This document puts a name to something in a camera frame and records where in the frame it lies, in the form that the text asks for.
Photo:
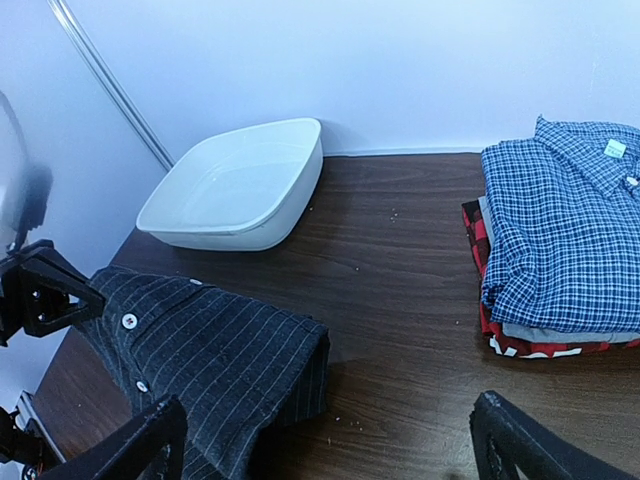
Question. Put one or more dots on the white plastic tub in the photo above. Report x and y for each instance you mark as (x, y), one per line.
(244, 190)

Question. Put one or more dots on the left aluminium frame post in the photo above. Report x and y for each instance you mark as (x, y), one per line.
(109, 83)

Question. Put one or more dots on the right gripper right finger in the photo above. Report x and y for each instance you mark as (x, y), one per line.
(509, 444)

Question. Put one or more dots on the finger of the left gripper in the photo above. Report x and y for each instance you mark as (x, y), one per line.
(42, 293)

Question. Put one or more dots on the blue checked folded shirt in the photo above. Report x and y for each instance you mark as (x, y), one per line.
(591, 161)

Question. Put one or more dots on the black pinstriped long sleeve shirt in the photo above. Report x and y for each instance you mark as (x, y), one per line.
(237, 365)

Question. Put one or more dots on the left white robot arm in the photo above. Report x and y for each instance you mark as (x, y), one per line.
(24, 197)

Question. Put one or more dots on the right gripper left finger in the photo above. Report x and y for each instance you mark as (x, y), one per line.
(158, 433)

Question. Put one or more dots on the red black folded shirt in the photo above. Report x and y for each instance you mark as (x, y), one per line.
(548, 269)

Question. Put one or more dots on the grey folded shirt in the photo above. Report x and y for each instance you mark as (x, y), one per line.
(485, 239)

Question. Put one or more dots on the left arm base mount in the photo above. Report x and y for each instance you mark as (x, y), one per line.
(25, 440)

